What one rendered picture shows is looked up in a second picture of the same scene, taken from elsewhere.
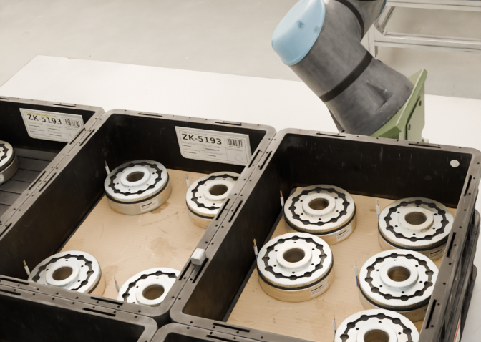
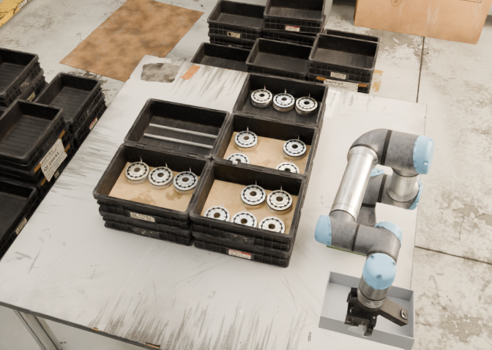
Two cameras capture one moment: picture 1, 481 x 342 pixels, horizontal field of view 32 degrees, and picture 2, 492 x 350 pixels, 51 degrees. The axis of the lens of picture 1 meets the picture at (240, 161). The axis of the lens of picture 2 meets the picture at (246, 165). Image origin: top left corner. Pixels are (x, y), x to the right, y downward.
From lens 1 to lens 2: 168 cm
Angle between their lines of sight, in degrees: 56
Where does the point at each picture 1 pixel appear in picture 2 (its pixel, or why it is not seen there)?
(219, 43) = not seen: outside the picture
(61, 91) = (396, 120)
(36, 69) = (414, 107)
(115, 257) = (261, 151)
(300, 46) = not seen: hidden behind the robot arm
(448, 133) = not seen: hidden behind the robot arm
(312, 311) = (236, 203)
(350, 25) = (371, 191)
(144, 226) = (277, 156)
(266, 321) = (232, 192)
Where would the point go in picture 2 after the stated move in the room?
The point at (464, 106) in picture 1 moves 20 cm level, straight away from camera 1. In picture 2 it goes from (403, 274) to (456, 278)
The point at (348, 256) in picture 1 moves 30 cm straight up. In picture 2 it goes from (261, 212) to (263, 162)
